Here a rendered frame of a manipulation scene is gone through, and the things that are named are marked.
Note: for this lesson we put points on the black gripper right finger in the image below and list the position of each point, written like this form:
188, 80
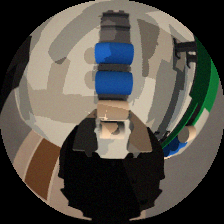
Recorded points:
143, 144

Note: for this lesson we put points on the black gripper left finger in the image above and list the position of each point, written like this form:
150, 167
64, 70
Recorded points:
81, 142

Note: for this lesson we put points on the blue plastic bar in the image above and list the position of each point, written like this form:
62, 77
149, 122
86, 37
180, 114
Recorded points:
168, 152
114, 52
175, 144
113, 82

